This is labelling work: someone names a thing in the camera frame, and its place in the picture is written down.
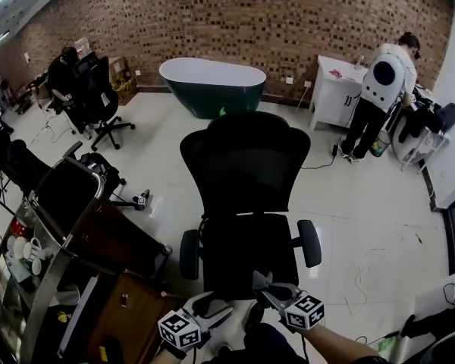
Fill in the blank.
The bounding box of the white table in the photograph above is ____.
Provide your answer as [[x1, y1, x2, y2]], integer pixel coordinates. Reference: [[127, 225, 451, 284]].
[[411, 269, 455, 356]]

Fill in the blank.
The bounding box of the person's right forearm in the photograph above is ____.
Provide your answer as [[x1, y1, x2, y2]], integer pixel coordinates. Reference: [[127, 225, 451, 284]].
[[305, 322, 378, 364]]

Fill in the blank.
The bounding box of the green mesh bin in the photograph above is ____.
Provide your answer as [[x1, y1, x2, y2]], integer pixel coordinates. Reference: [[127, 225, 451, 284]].
[[369, 131, 391, 158]]

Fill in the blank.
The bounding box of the grey cloth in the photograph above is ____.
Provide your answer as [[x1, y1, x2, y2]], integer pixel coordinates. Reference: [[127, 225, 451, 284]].
[[252, 270, 275, 291]]

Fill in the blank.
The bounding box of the green and white bathtub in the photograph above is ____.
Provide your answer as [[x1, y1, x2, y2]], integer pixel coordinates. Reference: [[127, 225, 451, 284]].
[[158, 57, 268, 120]]

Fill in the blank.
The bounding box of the white mug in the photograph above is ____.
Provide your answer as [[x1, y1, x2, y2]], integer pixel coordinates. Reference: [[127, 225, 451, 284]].
[[7, 236, 33, 260], [24, 237, 52, 276]]

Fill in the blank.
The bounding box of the black padded chair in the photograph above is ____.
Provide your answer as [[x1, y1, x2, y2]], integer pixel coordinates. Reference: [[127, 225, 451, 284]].
[[6, 138, 56, 199]]

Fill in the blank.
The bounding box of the black swivel office chair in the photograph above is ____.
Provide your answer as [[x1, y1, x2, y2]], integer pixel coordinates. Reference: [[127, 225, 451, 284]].
[[72, 51, 137, 152]]

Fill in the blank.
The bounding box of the black bag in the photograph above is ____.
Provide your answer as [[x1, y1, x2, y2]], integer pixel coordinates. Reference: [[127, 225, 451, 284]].
[[77, 151, 127, 199]]

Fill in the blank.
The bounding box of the dark brown cabinet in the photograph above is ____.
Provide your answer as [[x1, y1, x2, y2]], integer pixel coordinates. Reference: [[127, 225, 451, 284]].
[[64, 194, 173, 280]]

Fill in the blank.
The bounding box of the black garment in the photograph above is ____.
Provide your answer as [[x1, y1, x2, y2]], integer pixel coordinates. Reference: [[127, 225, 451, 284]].
[[400, 309, 455, 339]]

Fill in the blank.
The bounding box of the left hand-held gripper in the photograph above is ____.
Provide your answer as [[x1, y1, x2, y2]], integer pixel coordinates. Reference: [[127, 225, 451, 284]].
[[157, 291, 235, 353]]

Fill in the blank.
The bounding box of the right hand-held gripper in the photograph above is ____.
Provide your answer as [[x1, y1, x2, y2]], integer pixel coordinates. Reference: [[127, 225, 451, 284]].
[[256, 282, 326, 332]]

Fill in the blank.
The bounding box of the white cabinet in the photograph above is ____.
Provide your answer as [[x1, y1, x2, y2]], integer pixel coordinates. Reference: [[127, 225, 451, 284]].
[[309, 54, 369, 131]]

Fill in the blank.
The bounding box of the cardboard box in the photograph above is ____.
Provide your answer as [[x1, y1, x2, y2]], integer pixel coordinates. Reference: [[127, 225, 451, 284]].
[[108, 56, 138, 95]]

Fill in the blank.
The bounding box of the spare hand-held gripper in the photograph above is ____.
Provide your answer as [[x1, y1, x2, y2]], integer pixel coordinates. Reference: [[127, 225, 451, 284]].
[[131, 188, 152, 212]]

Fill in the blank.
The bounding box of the person's dark clothing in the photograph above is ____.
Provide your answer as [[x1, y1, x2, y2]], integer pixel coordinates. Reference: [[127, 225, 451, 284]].
[[215, 322, 388, 364]]

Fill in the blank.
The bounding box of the pile of black clothes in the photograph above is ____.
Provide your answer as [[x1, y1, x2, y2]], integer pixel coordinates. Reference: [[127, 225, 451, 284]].
[[397, 102, 455, 144]]

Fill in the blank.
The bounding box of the metal cart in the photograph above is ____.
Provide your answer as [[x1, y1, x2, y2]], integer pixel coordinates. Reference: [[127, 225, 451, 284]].
[[0, 153, 104, 364]]

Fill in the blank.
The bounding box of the white backpack with black circle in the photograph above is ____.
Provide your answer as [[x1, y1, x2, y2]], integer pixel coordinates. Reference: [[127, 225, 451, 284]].
[[360, 50, 406, 110]]

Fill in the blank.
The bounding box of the wooden side table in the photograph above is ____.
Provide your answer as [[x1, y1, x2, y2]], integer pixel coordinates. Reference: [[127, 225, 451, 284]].
[[86, 269, 189, 364]]

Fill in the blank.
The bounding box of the black mesh office chair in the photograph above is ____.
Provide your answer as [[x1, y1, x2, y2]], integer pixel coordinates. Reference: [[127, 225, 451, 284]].
[[178, 111, 323, 303]]

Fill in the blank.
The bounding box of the black power cable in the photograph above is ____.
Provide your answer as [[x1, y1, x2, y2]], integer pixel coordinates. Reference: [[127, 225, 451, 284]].
[[300, 134, 344, 171]]

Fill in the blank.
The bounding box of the white clothes rack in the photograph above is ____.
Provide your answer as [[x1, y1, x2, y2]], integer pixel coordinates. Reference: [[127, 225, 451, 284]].
[[386, 85, 452, 174]]

